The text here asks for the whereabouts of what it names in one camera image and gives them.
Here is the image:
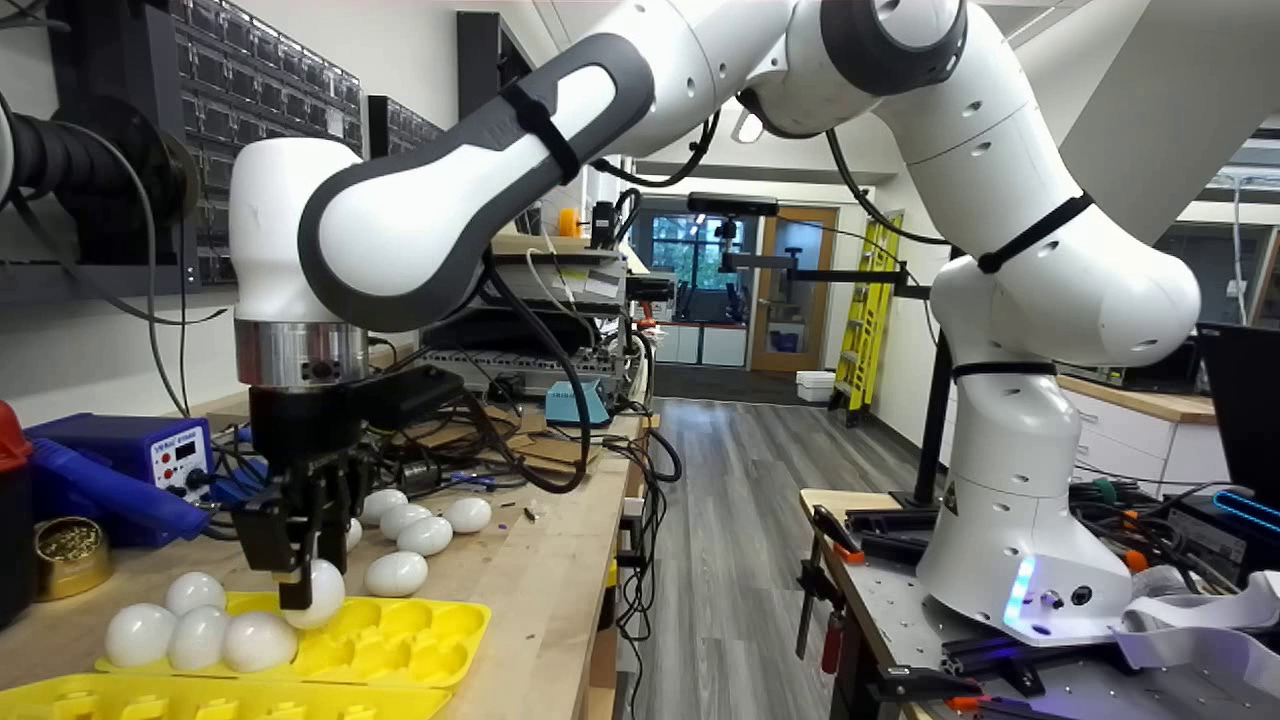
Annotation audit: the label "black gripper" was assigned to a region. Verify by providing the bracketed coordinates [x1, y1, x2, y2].
[235, 381, 379, 618]

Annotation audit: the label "metal robot base table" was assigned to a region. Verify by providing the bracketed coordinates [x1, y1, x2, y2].
[798, 493, 1280, 720]

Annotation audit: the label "yellow plastic egg carton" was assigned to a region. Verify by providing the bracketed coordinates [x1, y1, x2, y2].
[0, 587, 497, 720]

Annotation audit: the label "grey bench machine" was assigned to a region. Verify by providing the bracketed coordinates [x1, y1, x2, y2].
[426, 235, 643, 396]

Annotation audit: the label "blue soldering station box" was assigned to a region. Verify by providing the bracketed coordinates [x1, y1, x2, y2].
[26, 412, 215, 511]

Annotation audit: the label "flat brown wood plates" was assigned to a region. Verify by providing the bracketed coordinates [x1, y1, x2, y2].
[478, 432, 607, 486]

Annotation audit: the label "brass tip cleaner pot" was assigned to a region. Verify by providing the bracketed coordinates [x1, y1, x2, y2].
[30, 517, 115, 609]

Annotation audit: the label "teal small box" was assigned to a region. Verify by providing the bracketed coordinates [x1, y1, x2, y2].
[541, 381, 615, 432]

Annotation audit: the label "red and black toolbox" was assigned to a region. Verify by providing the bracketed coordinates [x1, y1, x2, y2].
[0, 396, 41, 634]

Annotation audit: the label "small dark parts drawer cabinet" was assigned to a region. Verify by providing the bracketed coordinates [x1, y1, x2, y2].
[365, 91, 453, 162]

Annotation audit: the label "large dark parts drawer cabinet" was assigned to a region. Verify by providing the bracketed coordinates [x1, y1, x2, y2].
[138, 0, 372, 291]

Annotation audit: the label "black orange clamp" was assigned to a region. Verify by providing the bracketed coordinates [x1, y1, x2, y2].
[804, 499, 873, 572]

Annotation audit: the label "light wooden block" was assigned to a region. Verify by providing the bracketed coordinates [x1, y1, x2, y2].
[798, 486, 904, 522]

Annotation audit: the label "wooden door with window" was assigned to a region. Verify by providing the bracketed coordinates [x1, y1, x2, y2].
[752, 200, 840, 375]

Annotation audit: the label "black horizontal stand boom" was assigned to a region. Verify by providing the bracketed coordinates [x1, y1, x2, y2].
[782, 260, 937, 304]

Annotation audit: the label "black upright stand pole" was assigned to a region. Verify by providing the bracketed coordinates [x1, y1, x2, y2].
[914, 332, 961, 511]

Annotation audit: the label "white cabinet with wooden top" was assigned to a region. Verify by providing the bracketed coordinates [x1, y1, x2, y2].
[1065, 371, 1234, 493]

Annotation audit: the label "white crumpled sheet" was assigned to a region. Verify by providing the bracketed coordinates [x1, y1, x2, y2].
[1118, 566, 1280, 641]

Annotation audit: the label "blue and black case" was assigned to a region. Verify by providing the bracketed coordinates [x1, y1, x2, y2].
[1173, 486, 1280, 575]

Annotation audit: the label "black laptop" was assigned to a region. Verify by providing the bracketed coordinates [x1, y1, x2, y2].
[1197, 317, 1280, 511]

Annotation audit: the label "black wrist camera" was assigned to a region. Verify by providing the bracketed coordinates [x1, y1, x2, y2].
[362, 365, 474, 432]

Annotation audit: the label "blue hot air handle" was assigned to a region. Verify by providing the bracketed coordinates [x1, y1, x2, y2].
[26, 435, 180, 551]

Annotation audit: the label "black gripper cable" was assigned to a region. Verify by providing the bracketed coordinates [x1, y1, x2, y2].
[474, 257, 598, 495]

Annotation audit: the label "black hanging cables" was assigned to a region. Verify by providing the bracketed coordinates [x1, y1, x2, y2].
[606, 317, 690, 673]

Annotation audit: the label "black wire spool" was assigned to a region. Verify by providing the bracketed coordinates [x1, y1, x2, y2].
[0, 100, 194, 226]

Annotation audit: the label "dark wall tool panel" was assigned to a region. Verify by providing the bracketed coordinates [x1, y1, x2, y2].
[453, 10, 536, 103]

